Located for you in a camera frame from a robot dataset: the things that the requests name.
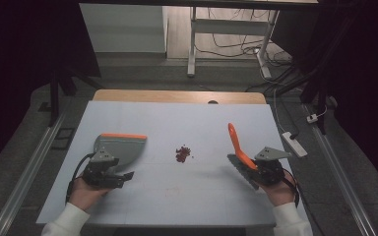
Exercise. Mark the white desk frame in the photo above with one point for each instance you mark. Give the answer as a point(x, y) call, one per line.
point(229, 26)

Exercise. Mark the person's right hand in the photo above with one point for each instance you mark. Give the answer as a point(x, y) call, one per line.
point(279, 193)

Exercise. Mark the pile of red and green beans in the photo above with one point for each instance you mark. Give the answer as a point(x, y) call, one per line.
point(183, 154)

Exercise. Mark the small white adapter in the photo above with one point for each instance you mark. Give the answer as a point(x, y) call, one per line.
point(312, 118)

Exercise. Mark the white cabinet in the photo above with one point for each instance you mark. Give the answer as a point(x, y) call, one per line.
point(124, 29)

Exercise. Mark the black metal stand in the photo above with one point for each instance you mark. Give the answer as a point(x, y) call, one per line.
point(54, 98)

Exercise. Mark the white power strip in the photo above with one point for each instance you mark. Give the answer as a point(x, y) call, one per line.
point(294, 145)

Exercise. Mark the aluminium rail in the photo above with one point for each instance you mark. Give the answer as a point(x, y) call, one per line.
point(26, 170)
point(341, 177)

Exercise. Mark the person's left hand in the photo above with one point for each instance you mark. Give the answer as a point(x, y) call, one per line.
point(83, 195)

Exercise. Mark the black rectangular floor frame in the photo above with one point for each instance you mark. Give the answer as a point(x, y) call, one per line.
point(54, 144)

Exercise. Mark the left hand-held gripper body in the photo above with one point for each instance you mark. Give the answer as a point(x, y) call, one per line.
point(102, 165)

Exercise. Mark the orange brush with grey bristles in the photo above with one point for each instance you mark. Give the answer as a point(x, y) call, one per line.
point(236, 144)

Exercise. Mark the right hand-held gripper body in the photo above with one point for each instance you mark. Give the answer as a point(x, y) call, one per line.
point(269, 164)

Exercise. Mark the grey dustpan with orange edge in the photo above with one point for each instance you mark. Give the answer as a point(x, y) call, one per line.
point(124, 150)

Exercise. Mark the black curtain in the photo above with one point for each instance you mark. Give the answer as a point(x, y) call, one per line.
point(19, 49)
point(367, 65)

